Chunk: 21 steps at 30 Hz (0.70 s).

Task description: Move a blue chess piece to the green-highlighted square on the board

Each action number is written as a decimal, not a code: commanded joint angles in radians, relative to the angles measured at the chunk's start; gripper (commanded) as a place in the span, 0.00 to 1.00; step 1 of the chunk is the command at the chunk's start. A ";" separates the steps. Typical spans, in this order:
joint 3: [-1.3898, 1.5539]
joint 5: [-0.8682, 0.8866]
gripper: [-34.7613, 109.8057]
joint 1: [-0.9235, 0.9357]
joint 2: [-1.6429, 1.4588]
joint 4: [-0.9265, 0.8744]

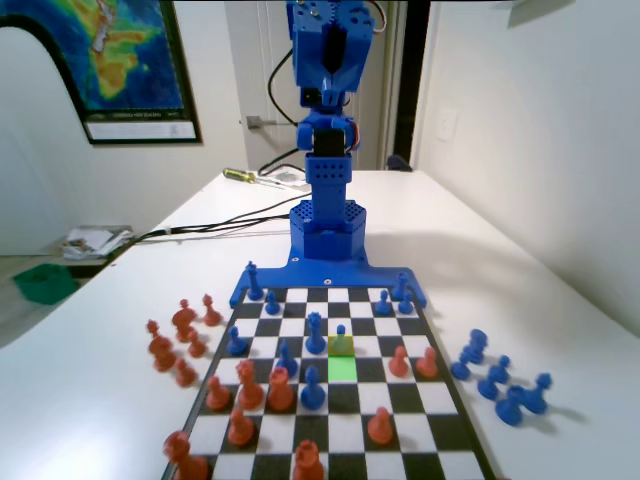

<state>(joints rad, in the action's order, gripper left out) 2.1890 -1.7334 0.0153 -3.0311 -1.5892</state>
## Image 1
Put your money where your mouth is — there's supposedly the red rook chess piece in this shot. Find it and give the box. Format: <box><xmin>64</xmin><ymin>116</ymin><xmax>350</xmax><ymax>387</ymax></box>
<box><xmin>291</xmin><ymin>439</ymin><xmax>327</xmax><ymax>480</ymax></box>
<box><xmin>267</xmin><ymin>366</ymin><xmax>297</xmax><ymax>413</ymax></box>

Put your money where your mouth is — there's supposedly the yellow handled screwdriver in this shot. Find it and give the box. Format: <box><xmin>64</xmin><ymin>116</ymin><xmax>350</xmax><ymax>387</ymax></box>
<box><xmin>222</xmin><ymin>167</ymin><xmax>289</xmax><ymax>191</ymax></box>

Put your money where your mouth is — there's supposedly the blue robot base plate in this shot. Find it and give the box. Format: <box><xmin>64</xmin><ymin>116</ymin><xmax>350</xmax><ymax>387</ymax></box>
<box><xmin>229</xmin><ymin>257</ymin><xmax>429</xmax><ymax>309</ymax></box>

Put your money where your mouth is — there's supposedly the pile of papers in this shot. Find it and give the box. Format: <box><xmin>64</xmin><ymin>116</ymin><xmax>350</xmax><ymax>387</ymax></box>
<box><xmin>61</xmin><ymin>225</ymin><xmax>137</xmax><ymax>262</ymax></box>

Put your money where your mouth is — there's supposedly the green plastic object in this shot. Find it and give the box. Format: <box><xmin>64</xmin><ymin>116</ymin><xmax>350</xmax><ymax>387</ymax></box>
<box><xmin>13</xmin><ymin>263</ymin><xmax>82</xmax><ymax>306</ymax></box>

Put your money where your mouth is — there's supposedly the red pawn chess piece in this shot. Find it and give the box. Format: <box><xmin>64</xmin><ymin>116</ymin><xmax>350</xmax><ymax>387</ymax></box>
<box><xmin>227</xmin><ymin>407</ymin><xmax>257</xmax><ymax>448</ymax></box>
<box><xmin>388</xmin><ymin>345</ymin><xmax>413</xmax><ymax>379</ymax></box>
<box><xmin>201</xmin><ymin>293</ymin><xmax>224</xmax><ymax>327</ymax></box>
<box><xmin>174</xmin><ymin>355</ymin><xmax>199</xmax><ymax>388</ymax></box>
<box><xmin>205</xmin><ymin>374</ymin><xmax>233</xmax><ymax>413</ymax></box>
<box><xmin>366</xmin><ymin>406</ymin><xmax>395</xmax><ymax>446</ymax></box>
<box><xmin>187</xmin><ymin>328</ymin><xmax>209</xmax><ymax>359</ymax></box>
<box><xmin>415</xmin><ymin>345</ymin><xmax>440</xmax><ymax>380</ymax></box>

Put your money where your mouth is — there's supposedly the black and white chessboard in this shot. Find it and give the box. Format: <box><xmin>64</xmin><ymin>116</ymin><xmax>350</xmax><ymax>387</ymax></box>
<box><xmin>162</xmin><ymin>287</ymin><xmax>501</xmax><ymax>480</ymax></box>

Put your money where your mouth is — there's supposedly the blue bishop chess piece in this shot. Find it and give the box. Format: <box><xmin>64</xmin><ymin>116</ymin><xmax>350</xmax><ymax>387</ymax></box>
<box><xmin>524</xmin><ymin>372</ymin><xmax>554</xmax><ymax>415</ymax></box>
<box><xmin>276</xmin><ymin>338</ymin><xmax>300</xmax><ymax>379</ymax></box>

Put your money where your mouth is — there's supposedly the framed map poster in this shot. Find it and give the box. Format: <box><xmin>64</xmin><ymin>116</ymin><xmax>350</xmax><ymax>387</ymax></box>
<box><xmin>0</xmin><ymin>0</ymin><xmax>204</xmax><ymax>147</ymax></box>

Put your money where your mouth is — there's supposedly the silver door handle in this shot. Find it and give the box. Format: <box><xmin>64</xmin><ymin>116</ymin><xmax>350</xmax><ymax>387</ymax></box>
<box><xmin>238</xmin><ymin>115</ymin><xmax>301</xmax><ymax>133</ymax></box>

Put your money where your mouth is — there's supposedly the small grey packet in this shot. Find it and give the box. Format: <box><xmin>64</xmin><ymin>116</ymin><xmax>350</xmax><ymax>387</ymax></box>
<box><xmin>276</xmin><ymin>169</ymin><xmax>308</xmax><ymax>191</ymax></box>

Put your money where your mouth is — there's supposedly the red queen chess piece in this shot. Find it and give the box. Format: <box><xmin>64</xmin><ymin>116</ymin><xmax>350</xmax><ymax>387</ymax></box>
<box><xmin>235</xmin><ymin>358</ymin><xmax>266</xmax><ymax>411</ymax></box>

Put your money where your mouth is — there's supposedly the blue queen chess piece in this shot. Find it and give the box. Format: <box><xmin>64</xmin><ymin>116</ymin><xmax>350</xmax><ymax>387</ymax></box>
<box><xmin>304</xmin><ymin>311</ymin><xmax>326</xmax><ymax>355</ymax></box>

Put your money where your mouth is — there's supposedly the blue knight chess piece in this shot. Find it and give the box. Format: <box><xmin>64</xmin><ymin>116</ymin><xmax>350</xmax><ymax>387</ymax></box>
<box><xmin>466</xmin><ymin>328</ymin><xmax>489</xmax><ymax>366</ymax></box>

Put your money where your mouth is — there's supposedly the black table cable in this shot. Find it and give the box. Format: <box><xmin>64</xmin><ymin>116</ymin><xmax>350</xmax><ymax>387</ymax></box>
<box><xmin>130</xmin><ymin>194</ymin><xmax>302</xmax><ymax>242</ymax></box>
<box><xmin>112</xmin><ymin>212</ymin><xmax>293</xmax><ymax>259</ymax></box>

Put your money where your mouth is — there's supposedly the white door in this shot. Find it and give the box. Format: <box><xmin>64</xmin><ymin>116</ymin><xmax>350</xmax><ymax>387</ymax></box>
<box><xmin>223</xmin><ymin>0</ymin><xmax>397</xmax><ymax>172</ymax></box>

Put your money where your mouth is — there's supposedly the blue king chess piece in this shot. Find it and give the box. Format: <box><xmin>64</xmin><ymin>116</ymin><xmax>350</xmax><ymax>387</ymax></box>
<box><xmin>246</xmin><ymin>260</ymin><xmax>265</xmax><ymax>301</ymax></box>

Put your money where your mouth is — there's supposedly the white light switch plate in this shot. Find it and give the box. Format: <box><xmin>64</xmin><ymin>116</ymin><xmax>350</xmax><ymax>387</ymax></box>
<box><xmin>433</xmin><ymin>108</ymin><xmax>459</xmax><ymax>144</ymax></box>

